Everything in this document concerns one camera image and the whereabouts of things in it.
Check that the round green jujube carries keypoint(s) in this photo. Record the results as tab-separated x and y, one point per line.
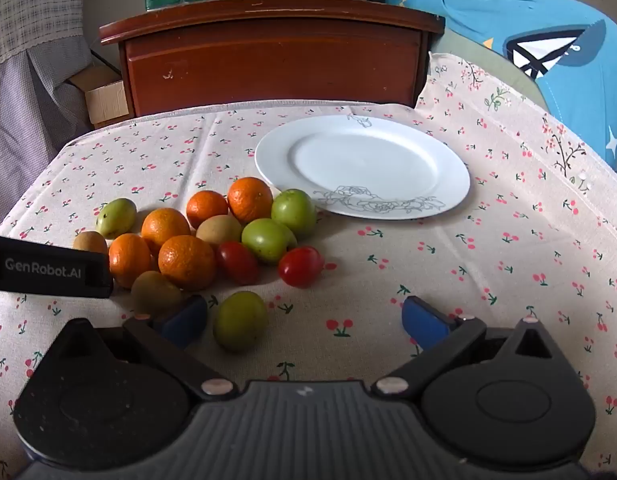
240	320
294	213
268	240

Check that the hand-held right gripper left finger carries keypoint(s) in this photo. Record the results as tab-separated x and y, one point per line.
186	322

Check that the red cherry tomato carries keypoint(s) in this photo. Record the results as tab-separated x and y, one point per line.
301	266
238	262

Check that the small orange mandarin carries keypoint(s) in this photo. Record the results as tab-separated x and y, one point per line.
207	208

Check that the brown cardboard box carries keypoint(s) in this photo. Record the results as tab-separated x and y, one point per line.
106	105

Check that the purple checked cloth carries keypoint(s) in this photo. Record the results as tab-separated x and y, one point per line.
18	125

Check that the spotted elongated green jujube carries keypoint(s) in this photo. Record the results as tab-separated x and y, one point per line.
116	217

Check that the blue quilt with sailboat print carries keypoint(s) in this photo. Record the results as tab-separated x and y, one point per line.
488	15

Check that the grey green bed sheet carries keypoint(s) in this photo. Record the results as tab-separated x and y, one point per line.
463	45

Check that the small tan longan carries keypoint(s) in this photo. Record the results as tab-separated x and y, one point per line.
90	242

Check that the cherry print tablecloth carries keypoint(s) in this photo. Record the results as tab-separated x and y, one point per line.
438	260

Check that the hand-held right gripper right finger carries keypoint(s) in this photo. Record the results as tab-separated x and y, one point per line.
423	322

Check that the wooden headboard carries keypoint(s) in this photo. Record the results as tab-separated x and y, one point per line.
268	60

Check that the grey checked cloth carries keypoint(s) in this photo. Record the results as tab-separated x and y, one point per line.
33	5

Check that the white plate with rose print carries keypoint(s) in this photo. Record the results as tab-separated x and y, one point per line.
363	160

